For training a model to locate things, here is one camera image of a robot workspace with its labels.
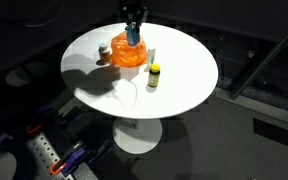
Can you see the amber bottle with white cap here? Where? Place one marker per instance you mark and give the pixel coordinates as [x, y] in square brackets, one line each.
[104, 52]

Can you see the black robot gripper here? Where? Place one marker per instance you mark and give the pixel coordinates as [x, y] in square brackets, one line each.
[133, 9]

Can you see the white round pedestal table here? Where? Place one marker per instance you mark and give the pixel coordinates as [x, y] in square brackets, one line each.
[188, 76]

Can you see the upper blue orange clamp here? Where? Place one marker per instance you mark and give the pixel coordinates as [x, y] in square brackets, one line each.
[37, 122]

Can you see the lower blue orange clamp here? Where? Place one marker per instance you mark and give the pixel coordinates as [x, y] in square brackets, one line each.
[68, 163]

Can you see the black diagonal pole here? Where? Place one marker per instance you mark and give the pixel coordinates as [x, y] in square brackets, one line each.
[248, 76]

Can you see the dark bottle with yellow cap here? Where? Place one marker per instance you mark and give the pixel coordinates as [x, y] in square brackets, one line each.
[154, 74]

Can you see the blue orange clamp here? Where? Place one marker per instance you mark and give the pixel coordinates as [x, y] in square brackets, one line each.
[68, 163]
[37, 122]

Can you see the perforated metal plate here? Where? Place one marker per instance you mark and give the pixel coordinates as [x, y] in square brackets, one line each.
[44, 156]

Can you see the white cylindrical tube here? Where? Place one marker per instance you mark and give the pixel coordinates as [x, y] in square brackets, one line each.
[151, 57]

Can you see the orange plastic bag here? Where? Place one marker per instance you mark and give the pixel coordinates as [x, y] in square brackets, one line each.
[125, 55]

